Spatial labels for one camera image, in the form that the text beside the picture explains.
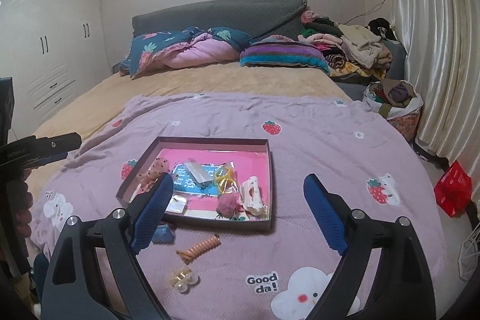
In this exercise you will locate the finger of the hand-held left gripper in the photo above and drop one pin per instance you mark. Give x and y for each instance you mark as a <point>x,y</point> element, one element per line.
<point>48,159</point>
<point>56,143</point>

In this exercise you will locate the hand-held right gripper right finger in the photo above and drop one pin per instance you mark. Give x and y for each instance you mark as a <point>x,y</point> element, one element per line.
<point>326,215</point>

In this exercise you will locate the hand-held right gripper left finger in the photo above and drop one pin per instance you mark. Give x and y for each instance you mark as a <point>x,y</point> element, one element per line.
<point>150,218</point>

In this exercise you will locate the small blue pouch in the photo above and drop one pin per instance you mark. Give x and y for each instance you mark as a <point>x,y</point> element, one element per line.
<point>163,234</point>

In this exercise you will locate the white jewelry packet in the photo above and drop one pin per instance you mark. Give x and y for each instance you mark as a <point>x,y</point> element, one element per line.
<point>198,172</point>
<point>176,205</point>

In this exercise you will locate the polka dot bow hair clip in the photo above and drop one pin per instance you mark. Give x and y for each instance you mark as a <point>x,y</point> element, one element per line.
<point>157,168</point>

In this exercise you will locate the clear pearl claw clip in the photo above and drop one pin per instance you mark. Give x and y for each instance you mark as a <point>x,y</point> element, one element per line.
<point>182,280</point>

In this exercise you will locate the cream hair claw clip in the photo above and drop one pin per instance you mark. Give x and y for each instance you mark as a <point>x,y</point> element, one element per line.
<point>251,200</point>

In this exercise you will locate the brown box with pink bottom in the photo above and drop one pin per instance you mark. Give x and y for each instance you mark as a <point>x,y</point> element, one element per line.
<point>255,162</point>

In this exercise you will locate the person's left hand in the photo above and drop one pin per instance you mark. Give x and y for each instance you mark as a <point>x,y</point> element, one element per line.
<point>24,200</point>

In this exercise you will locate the purple printed blanket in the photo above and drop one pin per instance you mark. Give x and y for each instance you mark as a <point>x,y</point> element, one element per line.
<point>318,155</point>

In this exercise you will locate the white wardrobe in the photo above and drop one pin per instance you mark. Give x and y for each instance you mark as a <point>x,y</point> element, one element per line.
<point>56,42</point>

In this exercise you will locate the dark teal cloth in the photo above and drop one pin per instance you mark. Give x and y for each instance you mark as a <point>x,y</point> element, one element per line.
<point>40,275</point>

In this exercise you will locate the red bag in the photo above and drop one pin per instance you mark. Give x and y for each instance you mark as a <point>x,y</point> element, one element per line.
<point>452,188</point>

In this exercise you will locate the blue and pink floral quilt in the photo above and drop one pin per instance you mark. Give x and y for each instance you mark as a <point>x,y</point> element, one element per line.
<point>150,50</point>

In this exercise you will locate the bag of clothes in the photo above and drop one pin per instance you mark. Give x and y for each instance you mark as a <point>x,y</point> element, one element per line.
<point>393,98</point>

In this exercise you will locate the striped pillow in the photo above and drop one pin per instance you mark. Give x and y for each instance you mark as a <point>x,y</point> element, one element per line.
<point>281,55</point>

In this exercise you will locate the pile of clothes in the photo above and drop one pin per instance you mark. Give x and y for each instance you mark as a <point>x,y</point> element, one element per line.
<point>356,42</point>

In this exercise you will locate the black bag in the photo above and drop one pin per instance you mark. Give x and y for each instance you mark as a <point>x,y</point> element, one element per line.
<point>378,27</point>

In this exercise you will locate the grey headboard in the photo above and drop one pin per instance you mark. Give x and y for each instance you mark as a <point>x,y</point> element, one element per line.
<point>210,16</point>

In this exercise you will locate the cream curtain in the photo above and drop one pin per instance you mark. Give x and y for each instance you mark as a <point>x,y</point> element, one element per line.
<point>431,42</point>

